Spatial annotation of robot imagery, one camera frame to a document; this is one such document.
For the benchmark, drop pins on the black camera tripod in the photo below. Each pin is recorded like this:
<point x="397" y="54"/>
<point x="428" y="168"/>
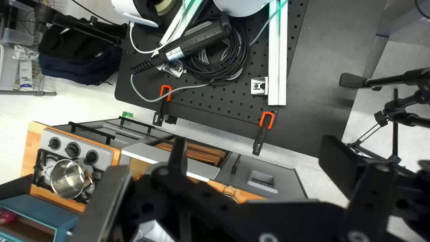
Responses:
<point x="403" y="78"/>

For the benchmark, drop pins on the clear plastic bin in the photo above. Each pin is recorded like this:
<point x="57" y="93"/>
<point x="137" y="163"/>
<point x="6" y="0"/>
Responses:
<point x="24" y="74"/>

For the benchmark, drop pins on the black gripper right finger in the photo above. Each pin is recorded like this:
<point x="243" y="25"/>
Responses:
<point x="376" y="196"/>

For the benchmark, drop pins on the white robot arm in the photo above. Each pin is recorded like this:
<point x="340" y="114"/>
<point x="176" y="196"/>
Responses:
<point x="242" y="7"/>

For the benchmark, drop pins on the wooden toy kitchen unit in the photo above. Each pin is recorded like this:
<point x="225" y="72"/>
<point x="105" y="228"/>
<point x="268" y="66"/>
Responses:
<point x="34" y="148"/>

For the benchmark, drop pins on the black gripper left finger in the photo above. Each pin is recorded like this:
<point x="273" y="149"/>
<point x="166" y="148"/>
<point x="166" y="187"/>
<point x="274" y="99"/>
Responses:
<point x="179" y="196"/>

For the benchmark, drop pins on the grey toy stove top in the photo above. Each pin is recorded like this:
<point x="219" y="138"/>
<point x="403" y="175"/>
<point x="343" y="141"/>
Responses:
<point x="71" y="148"/>

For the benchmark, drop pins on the teal planter box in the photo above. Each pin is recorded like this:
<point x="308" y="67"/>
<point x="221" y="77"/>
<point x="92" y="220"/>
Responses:
<point x="35" y="215"/>

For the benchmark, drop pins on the white aluminium rail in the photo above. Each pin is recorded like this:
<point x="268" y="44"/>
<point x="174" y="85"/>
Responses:
<point x="179" y="21"/>
<point x="277" y="54"/>

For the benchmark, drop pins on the orange and black clamp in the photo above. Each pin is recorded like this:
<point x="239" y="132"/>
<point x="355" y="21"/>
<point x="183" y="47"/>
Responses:
<point x="166" y="93"/>
<point x="266" y="121"/>

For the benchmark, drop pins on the black stove knob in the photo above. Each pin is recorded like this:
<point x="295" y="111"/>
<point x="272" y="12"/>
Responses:
<point x="54" y="142"/>
<point x="73" y="149"/>
<point x="90" y="156"/>

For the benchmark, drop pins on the small white bracket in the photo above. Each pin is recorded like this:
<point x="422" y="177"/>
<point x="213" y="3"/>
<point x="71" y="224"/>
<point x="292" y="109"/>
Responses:
<point x="258" y="85"/>

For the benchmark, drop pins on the white desk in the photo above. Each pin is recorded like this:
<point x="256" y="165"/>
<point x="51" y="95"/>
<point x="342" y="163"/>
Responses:
<point x="390" y="21"/>

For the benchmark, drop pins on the black perforated board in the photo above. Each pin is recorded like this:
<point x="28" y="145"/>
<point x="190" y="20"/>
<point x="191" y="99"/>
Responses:
<point x="223" y="98"/>

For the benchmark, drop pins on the black fabric bag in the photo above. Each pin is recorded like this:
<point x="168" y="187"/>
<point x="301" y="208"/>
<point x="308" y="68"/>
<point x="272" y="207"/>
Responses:
<point x="81" y="58"/>

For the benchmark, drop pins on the steel pot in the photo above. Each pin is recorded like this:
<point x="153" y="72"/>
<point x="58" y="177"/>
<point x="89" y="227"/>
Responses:
<point x="67" y="179"/>

